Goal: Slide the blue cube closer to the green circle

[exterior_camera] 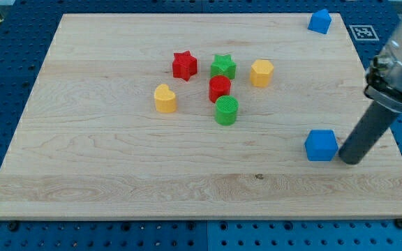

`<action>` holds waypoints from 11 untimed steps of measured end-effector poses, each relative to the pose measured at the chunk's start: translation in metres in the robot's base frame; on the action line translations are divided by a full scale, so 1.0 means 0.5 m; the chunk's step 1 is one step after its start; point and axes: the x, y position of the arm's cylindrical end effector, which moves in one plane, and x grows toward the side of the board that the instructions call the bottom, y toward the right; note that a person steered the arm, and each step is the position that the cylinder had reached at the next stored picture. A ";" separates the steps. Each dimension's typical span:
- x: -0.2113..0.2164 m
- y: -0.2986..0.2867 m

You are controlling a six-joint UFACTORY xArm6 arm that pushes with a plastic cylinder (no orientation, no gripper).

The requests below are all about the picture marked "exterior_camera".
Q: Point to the blue cube block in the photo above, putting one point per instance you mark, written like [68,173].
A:
[321,145]

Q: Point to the green cylinder block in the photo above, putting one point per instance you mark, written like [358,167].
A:
[226,110]

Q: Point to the red cylinder block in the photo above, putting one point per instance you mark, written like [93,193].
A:
[219,86]

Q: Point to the yellow heart block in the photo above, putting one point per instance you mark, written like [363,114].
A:
[165,99]

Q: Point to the red star block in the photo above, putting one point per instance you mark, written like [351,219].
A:
[184,65]

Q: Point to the green star block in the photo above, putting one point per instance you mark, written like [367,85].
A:
[223,65]

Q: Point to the light wooden board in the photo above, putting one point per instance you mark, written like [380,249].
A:
[90,144]

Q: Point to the yellow hexagon block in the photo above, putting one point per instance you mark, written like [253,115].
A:
[261,73]

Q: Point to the blue pentagon block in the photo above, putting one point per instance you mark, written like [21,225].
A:
[320,21]

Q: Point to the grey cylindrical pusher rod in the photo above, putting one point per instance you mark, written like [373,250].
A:
[369,129]

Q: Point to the white fiducial marker tag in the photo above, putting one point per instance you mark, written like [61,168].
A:
[362,32]

